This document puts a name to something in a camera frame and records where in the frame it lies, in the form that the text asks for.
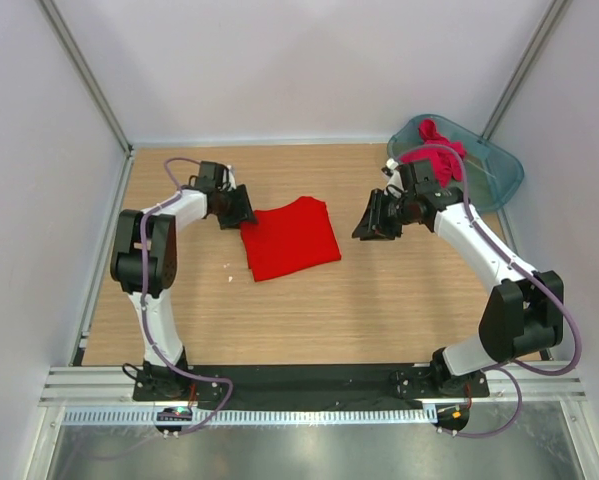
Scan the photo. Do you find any left aluminium corner post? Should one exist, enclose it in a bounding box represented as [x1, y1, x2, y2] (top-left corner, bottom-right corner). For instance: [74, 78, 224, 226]
[38, 0, 134, 156]

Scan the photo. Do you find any right aluminium corner post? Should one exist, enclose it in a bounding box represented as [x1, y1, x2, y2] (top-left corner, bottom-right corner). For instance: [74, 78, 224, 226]
[481, 0, 572, 141]

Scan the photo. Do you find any teal plastic bin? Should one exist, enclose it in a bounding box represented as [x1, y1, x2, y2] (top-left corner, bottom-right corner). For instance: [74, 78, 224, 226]
[387, 114, 524, 213]

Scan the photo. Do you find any aluminium corner post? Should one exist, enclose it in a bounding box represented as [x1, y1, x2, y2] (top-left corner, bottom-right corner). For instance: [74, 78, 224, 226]
[481, 0, 572, 141]
[38, 0, 134, 156]

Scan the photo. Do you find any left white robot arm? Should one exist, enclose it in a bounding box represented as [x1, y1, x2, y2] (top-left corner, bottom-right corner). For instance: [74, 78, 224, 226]
[110, 157, 257, 400]

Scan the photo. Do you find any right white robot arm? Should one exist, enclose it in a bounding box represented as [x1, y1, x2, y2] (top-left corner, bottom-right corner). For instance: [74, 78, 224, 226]
[352, 159, 564, 396]

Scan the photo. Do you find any red t shirt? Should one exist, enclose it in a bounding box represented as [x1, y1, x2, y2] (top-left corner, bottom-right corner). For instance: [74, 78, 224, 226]
[240, 196, 341, 282]

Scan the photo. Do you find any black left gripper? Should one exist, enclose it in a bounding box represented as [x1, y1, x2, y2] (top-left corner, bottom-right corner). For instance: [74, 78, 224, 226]
[213, 185, 257, 230]

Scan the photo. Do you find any aluminium front rail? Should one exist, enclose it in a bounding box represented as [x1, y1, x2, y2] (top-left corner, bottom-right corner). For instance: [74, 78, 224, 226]
[38, 364, 587, 406]

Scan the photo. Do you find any white slotted cable duct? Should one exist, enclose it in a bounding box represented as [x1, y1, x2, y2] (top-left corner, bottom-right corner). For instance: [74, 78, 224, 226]
[63, 404, 437, 427]

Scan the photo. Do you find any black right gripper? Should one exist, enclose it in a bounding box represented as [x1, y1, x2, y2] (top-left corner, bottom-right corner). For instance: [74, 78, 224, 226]
[352, 188, 416, 242]

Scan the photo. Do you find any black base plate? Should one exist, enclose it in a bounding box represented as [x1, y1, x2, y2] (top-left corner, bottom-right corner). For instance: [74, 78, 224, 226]
[122, 363, 489, 412]

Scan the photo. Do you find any magenta t shirt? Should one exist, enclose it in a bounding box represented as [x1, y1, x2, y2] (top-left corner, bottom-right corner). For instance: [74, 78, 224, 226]
[399, 119, 466, 187]

